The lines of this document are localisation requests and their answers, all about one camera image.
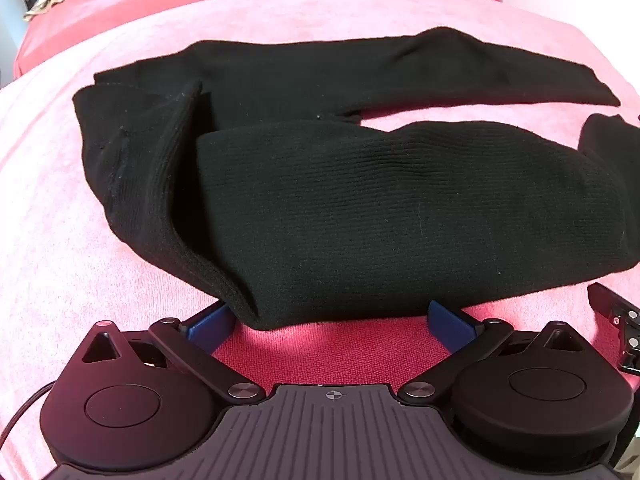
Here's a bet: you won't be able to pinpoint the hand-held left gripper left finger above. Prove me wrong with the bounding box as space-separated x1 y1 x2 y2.
75 302 263 403

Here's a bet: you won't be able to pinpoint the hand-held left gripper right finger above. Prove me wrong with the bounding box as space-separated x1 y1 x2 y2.
400 301 596 403

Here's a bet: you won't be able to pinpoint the black cable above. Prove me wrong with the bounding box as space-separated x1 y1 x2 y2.
0 384 57 447

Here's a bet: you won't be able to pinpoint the black pants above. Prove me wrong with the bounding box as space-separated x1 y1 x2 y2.
72 26 640 332

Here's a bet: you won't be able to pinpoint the pink bed blanket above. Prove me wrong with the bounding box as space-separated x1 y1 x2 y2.
0 0 640 480

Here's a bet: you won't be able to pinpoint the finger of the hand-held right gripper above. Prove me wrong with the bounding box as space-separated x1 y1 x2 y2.
588 282 640 377

